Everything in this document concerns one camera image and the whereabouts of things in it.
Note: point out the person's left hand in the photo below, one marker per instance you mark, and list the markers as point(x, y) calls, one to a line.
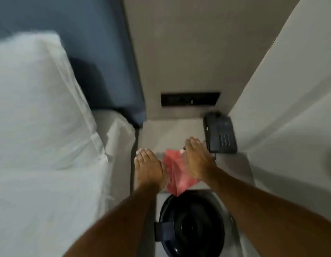
point(149, 171)

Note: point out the person's right hand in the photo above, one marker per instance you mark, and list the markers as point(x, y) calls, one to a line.
point(199, 163)

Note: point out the person's right fingers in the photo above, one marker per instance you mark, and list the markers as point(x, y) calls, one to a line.
point(194, 147)

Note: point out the person's left fingers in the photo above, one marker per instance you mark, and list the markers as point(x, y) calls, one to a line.
point(145, 157)

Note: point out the pink cloth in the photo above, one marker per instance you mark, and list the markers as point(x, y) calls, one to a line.
point(177, 176)

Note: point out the person's left forearm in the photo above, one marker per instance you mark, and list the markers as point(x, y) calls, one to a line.
point(122, 222)

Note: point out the person's right forearm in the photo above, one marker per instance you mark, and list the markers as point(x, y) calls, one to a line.
point(261, 214)

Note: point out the black desk telephone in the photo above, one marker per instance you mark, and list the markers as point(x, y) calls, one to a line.
point(220, 133)

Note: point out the black round container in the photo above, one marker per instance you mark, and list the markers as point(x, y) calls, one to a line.
point(192, 224)

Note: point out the white bed sheet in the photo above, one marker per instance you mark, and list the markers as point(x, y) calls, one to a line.
point(47, 206)

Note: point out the blue padded headboard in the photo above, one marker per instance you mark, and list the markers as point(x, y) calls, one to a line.
point(101, 50)

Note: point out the white pillow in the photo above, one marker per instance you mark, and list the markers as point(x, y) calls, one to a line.
point(39, 104)

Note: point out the black wall switch panel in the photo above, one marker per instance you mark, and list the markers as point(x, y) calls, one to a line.
point(190, 98)

